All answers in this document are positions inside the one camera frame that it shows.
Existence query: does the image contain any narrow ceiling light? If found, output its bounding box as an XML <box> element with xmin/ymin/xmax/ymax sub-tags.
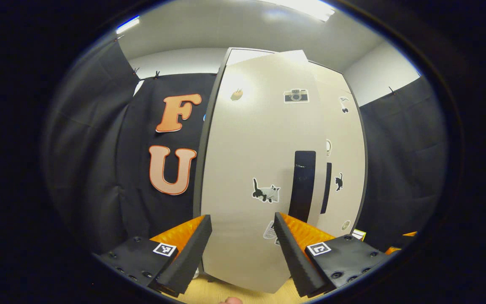
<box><xmin>116</xmin><ymin>16</ymin><xmax>140</xmax><ymax>35</ymax></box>

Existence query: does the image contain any white shoe cabinet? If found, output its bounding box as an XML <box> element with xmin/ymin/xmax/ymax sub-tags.
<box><xmin>192</xmin><ymin>47</ymin><xmax>368</xmax><ymax>294</ymax></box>

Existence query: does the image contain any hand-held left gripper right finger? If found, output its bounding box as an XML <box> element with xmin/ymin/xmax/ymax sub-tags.
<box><xmin>274</xmin><ymin>212</ymin><xmax>389</xmax><ymax>298</ymax></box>

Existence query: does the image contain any white cabinet door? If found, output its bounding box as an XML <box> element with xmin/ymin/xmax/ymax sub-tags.
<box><xmin>200</xmin><ymin>50</ymin><xmax>327</xmax><ymax>294</ymax></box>
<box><xmin>315</xmin><ymin>78</ymin><xmax>367</xmax><ymax>238</ymax></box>

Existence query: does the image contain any wide ceiling light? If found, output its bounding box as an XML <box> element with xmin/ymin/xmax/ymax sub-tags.
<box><xmin>264</xmin><ymin>0</ymin><xmax>336</xmax><ymax>22</ymax></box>

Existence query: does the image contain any black backdrop cloth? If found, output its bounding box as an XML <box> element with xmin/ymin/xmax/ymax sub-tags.
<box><xmin>45</xmin><ymin>38</ymin><xmax>448</xmax><ymax>254</ymax></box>

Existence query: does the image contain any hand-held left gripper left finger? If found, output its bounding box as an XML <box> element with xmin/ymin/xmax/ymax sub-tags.
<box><xmin>93</xmin><ymin>214</ymin><xmax>213</xmax><ymax>298</ymax></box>

